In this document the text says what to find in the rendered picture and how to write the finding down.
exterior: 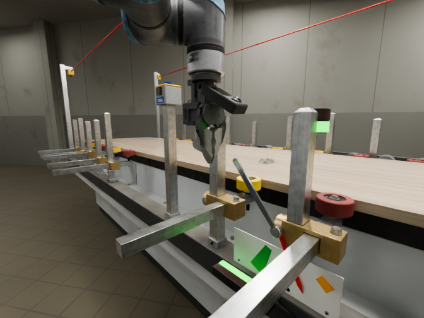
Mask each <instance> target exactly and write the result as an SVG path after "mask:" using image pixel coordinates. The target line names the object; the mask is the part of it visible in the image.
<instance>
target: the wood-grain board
mask: <svg viewBox="0 0 424 318"><path fill-rule="evenodd" d="M176 142H177V166H180V167H185V168H189V169H193V170H197V171H200V172H205V173H208V174H209V164H208V163H207V161H206V160H205V159H204V157H203V154H202V152H200V151H198V150H197V149H195V148H194V147H193V145H192V141H183V140H176ZM112 144H113V147H121V151H122V150H134V154H135V155H138V156H142V157H145V158H150V159H153V160H158V161H161V162H165V154H164V139H163V138H150V137H145V138H117V139H112ZM234 158H237V159H238V160H239V162H240V164H241V166H242V167H243V169H244V170H245V172H246V174H247V175H253V176H257V177H260V178H261V187H264V188H267V189H272V190H275V191H280V192H284V193H287V194H288V190H289V179H290V160H291V151H290V150H277V149H271V148H257V147H250V146H237V145H230V144H226V174H225V178H228V179H232V180H237V177H238V176H240V174H239V172H238V170H237V169H236V167H235V165H234V164H233V161H232V160H233V159H234ZM261 158H263V159H266V158H270V159H273V160H274V163H269V164H267V163H265V164H262V163H257V162H258V161H259V160H260V159H261ZM322 192H331V193H336V194H342V195H345V196H348V197H350V198H352V199H353V200H354V201H355V207H354V210H355V211H359V212H362V213H366V214H370V215H374V216H379V217H382V218H387V219H390V220H394V221H399V222H402V223H406V224H409V225H414V226H417V227H422V228H424V163H418V162H405V161H398V160H385V159H378V158H364V157H357V156H344V155H331V154H324V153H315V155H314V169H313V177H312V192H311V200H314V201H315V197H316V195H317V194H318V193H322Z"/></svg>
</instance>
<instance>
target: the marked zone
mask: <svg viewBox="0 0 424 318"><path fill-rule="evenodd" d="M271 251H272V250H271V249H270V248H269V247H268V246H267V245H265V246H264V247H263V248H262V249H261V250H260V252H259V253H258V254H257V255H256V256H255V258H253V260H251V263H252V265H253V266H254V267H255V268H256V269H257V270H258V271H259V272H261V271H262V270H263V269H264V268H265V267H266V266H267V263H268V260H269V257H270V254H271Z"/></svg>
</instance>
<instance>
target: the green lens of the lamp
mask: <svg viewBox="0 0 424 318"><path fill-rule="evenodd" d="M329 124H330V122H317V133H328V132H329Z"/></svg>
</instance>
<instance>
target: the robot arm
mask: <svg viewBox="0 0 424 318"><path fill-rule="evenodd" d="M92 1H96V2H97V3H98V4H103V5H106V6H111V7H115V8H119V9H121V17H122V22H123V25H124V29H125V31H126V34H127V36H128V38H129V39H130V41H132V42H134V43H137V44H142V45H146V44H155V45H179V46H187V73H188V75H189V76H191V79H189V80H187V85H188V86H191V102H189V101H190V100H189V101H188V103H183V104H182V107H183V124H185V125H188V126H195V128H196V132H197V138H196V139H195V140H193V142H192V145H193V147H194V148H195V149H197V150H198V151H200V152H202V154H203V157H204V159H205V160H206V161H207V163H208V164H210V163H213V161H214V159H215V158H216V156H217V154H218V152H219V150H220V146H221V144H222V143H223V139H224V136H225V131H226V121H225V119H226V116H225V111H224V109H225V110H226V111H227V112H229V113H230V114H245V112H246V110H247V107H248V105H247V104H246V103H245V102H243V101H241V99H239V98H238V97H235V96H233V95H231V94H229V93H228V92H226V91H225V90H222V89H221V88H219V87H217V86H215V84H218V83H221V77H222V76H223V75H224V74H225V22H226V16H225V4H224V2H223V0H92ZM184 109H185V112H184ZM210 125H213V126H214V127H210ZM208 127H210V128H209V129H208Z"/></svg>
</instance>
